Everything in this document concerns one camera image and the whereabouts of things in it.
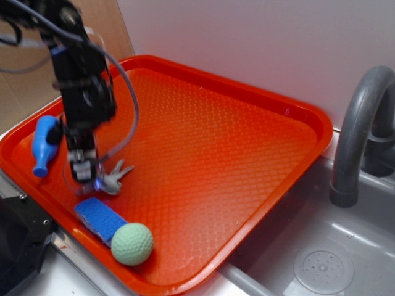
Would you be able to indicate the silver keys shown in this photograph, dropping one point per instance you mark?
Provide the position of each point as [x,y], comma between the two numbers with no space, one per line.
[107,182]

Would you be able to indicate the green golf ball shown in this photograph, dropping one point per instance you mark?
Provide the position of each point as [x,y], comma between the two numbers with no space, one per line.
[132,244]

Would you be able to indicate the grey plastic faucet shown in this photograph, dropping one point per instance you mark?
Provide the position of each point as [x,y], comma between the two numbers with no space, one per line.
[366,140]

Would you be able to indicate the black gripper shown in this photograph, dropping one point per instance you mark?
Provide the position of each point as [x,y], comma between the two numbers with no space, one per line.
[88,101]

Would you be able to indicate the blue plastic bowling pin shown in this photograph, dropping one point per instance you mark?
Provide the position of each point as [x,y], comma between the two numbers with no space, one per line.
[43,148]

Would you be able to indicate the blue sponge block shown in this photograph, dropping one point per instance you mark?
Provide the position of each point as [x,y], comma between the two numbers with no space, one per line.
[100,219]

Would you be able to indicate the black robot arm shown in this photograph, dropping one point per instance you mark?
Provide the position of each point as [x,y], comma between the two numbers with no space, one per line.
[61,28]

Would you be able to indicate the orange plastic tray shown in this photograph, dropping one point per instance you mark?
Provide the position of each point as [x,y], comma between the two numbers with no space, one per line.
[211,157]

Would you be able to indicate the grey toy sink basin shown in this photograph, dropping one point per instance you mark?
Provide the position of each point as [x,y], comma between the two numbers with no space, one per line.
[308,246]

